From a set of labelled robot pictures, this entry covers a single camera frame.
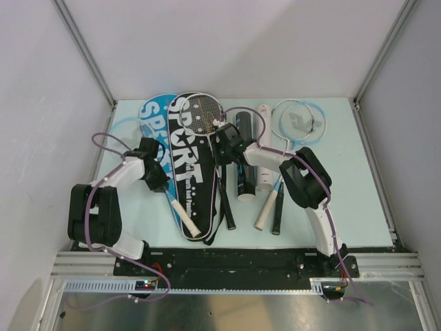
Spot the black shuttlecock tube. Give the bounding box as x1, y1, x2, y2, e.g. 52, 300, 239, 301
235, 110, 258, 203

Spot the white racket black grip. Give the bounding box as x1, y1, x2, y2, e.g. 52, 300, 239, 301
139, 117, 237, 230

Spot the black racket bag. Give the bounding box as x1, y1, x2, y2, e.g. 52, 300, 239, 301
167, 92, 224, 246

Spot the white shuttlecock tube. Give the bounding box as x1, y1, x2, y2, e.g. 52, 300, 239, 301
254, 103, 275, 191

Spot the light blue racket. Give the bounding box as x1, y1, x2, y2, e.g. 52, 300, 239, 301
110, 117, 202, 240
254, 99, 327, 235

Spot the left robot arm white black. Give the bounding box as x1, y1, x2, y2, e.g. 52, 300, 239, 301
68, 138, 170, 275

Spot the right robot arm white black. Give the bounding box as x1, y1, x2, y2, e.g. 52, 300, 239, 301
214, 120, 347, 277

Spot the white racket on black bag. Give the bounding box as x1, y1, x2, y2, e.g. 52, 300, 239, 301
178, 93, 224, 137

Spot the blue racket bag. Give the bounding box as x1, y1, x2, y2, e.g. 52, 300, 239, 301
139, 94, 182, 230

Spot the white racket right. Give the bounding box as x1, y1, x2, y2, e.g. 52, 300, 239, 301
271, 99, 314, 235

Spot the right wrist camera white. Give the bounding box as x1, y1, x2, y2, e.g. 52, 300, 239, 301
212, 119, 225, 128

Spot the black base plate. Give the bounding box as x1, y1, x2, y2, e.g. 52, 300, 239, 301
70, 246, 361, 290

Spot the left circuit board with wires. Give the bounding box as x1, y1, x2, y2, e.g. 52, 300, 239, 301
135, 263, 163, 291

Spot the circuit board with wires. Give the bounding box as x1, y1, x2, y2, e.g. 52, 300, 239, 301
135, 263, 163, 291
322, 270, 349, 302

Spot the aluminium frame rail front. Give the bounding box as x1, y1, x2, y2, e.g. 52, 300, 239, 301
50, 252, 425, 295

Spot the right circuit board with wires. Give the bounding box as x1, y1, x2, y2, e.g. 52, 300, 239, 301
322, 270, 349, 302

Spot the left frame post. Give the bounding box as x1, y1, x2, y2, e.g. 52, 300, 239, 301
52, 0, 116, 110

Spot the frame post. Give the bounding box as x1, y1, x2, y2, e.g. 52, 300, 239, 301
353, 0, 420, 106
52, 0, 116, 110

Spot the right frame post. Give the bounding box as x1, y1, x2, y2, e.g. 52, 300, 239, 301
353, 0, 420, 106

